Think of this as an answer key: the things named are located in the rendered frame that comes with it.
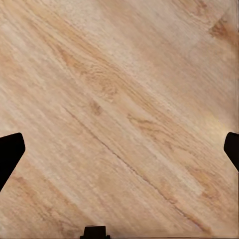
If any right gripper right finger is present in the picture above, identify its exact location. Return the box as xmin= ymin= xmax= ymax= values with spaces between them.
xmin=224 ymin=132 xmax=239 ymax=172

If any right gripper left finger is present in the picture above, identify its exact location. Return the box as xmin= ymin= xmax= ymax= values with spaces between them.
xmin=0 ymin=132 xmax=25 ymax=191

